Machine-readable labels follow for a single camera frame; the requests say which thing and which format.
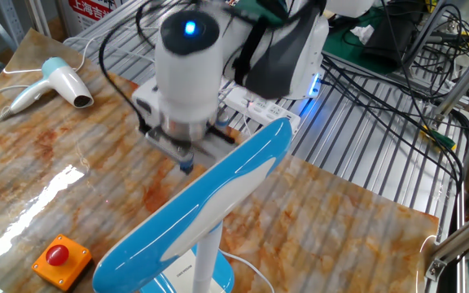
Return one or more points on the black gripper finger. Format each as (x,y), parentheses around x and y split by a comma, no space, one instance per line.
(190,167)
(183,168)

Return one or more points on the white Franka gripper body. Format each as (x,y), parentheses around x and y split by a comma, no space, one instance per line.
(145,103)

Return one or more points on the blue and white desk lamp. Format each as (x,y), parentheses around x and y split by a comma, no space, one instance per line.
(202,203)

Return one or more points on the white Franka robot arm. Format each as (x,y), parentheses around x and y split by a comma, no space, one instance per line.
(185,81)

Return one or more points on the orange box with red button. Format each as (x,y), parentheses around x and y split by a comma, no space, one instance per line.
(73,264)

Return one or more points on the white and teal hair dryer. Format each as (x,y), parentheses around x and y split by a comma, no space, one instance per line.
(65,83)

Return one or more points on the white power strip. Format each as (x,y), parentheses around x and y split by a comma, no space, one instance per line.
(259,108)

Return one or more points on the cardboard box with red print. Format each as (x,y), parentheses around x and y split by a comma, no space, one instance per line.
(92,12)

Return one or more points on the orange marble pattern mat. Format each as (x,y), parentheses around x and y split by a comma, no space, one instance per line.
(320,228)

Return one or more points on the green table mat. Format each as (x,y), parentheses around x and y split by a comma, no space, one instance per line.
(340,53)

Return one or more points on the crumpled white tissue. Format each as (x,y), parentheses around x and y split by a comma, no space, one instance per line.
(362,34)

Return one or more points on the black electronics box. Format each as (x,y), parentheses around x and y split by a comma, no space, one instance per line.
(389,40)

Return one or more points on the aluminium frame bar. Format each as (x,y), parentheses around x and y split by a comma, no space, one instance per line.
(462,81)
(462,236)

